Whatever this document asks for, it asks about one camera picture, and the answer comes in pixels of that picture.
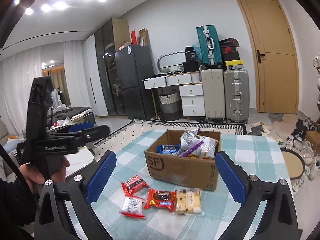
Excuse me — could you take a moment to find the white noodle snack bag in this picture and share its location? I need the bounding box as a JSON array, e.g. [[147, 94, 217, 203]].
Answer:
[[187, 135, 219, 160]]

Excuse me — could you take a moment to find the yellow soft cake packet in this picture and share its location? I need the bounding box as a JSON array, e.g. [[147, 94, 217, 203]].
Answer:
[[174, 189, 203, 216]]

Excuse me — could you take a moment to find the blue cookie snack packet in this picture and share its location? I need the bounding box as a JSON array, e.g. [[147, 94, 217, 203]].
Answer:
[[156, 145, 181, 155]]

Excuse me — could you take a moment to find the purple-edged white snack bag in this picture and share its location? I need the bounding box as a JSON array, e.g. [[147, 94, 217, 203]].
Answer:
[[177, 128, 203, 157]]

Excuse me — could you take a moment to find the person's left hand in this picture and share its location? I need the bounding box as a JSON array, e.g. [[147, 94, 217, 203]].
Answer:
[[19, 157, 70, 193]]

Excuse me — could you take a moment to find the dotted cream area rug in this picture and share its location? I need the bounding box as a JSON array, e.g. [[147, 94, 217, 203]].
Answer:
[[93, 119, 247, 161]]

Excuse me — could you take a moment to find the red wafer snack packet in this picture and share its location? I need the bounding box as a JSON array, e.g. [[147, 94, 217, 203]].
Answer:
[[120, 175, 149, 196]]

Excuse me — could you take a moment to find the round wooden stool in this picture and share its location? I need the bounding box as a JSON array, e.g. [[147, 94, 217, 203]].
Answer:
[[280, 147, 305, 180]]

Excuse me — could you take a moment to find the white red-edged snack packet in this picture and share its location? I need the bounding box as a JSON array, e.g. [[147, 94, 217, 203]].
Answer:
[[119, 196, 145, 219]]

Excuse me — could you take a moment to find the teal white checkered tablecloth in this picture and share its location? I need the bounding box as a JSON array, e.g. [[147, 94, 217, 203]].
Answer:
[[91, 129, 291, 239]]

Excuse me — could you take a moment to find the grey slipper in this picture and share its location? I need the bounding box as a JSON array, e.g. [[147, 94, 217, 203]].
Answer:
[[247, 126, 264, 136]]

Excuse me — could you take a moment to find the beige slipper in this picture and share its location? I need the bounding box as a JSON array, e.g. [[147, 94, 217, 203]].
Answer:
[[251, 121, 270, 129]]

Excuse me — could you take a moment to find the brown SF Express cardboard box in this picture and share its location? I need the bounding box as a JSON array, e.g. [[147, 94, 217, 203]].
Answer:
[[144, 129, 219, 191]]

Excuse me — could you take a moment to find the red chocolate pie packet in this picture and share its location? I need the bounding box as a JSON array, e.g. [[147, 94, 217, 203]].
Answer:
[[144, 189, 176, 212]]

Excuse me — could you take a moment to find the black refrigerator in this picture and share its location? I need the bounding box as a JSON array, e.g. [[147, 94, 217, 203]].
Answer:
[[115, 44, 155, 120]]

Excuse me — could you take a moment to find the woven laundry basket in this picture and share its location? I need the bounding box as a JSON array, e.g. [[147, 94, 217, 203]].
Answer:
[[158, 89, 182, 121]]

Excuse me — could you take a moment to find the dark glass display cabinet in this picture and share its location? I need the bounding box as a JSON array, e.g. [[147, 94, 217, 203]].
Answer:
[[94, 18, 131, 115]]

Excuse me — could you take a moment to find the silver hard suitcase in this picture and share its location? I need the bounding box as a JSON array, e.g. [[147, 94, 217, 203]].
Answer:
[[223, 69, 249, 124]]

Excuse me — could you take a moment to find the oval table mirror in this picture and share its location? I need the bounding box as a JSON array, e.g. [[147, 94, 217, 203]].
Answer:
[[157, 51, 185, 73]]

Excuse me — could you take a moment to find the beige hard suitcase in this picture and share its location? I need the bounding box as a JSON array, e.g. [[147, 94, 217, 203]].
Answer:
[[201, 69, 226, 121]]

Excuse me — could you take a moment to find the white drawer dresser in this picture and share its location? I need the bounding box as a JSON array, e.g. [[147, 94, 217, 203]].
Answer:
[[143, 72, 205, 117]]

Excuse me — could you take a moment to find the stack of shoe boxes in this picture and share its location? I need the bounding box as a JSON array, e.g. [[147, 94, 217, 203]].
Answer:
[[219, 37, 244, 70]]

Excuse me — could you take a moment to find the wooden door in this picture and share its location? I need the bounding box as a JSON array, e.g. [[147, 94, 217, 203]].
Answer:
[[237, 0, 299, 114]]

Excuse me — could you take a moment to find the teal hard suitcase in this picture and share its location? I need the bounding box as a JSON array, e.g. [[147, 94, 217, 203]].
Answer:
[[196, 25, 223, 69]]

